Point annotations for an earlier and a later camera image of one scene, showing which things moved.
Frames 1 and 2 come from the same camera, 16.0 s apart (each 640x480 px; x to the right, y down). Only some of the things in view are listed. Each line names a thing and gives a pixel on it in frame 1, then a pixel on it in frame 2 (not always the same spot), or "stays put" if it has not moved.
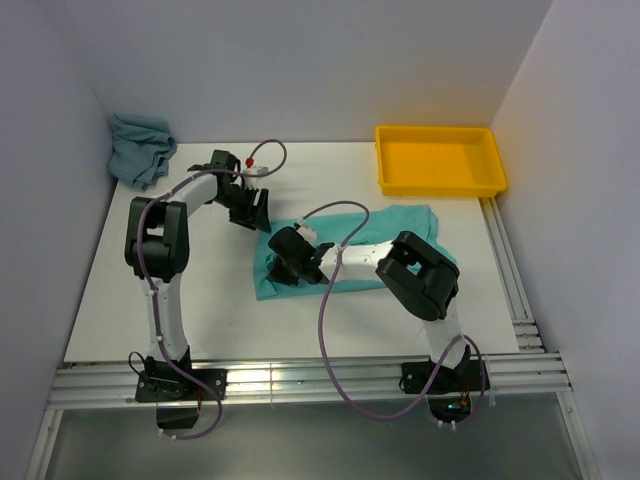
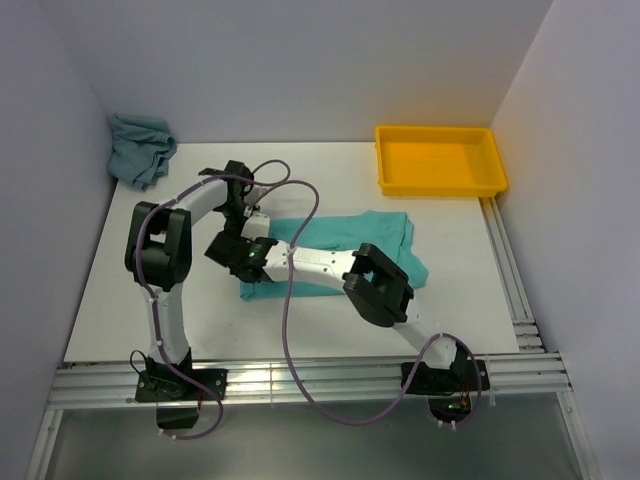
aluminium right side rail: x=532 y=368 stays put
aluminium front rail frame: x=511 y=375 stays put
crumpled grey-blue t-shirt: x=141 y=149 stays put
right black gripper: x=277 y=273 -> x=239 y=239
